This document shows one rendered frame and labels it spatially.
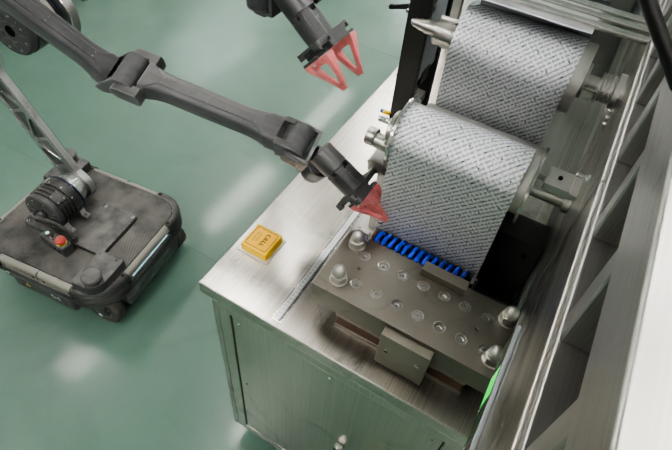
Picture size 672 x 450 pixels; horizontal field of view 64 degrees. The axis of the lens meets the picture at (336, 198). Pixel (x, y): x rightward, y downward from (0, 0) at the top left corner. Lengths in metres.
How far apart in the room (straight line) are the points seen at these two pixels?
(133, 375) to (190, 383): 0.21
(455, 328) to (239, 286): 0.48
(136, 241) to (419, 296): 1.37
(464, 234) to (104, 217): 1.57
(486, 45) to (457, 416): 0.72
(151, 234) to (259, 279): 1.04
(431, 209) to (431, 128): 0.17
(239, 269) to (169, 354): 0.99
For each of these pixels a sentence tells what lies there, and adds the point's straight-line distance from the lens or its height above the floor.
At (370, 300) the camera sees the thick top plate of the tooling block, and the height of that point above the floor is 1.03.
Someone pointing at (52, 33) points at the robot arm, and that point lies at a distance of 1.25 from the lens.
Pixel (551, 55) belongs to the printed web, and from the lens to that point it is 1.10.
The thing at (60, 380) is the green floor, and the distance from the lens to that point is 2.25.
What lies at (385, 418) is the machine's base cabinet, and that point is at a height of 0.77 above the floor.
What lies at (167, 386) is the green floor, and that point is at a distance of 2.13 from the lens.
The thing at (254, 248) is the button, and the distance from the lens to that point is 1.24.
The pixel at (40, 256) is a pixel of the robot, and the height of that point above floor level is 0.24.
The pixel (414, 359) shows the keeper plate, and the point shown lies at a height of 1.00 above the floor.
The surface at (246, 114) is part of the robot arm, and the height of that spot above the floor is 1.23.
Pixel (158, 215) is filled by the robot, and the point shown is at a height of 0.24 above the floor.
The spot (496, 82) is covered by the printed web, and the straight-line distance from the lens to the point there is 1.13.
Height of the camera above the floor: 1.92
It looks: 47 degrees down
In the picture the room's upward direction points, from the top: 6 degrees clockwise
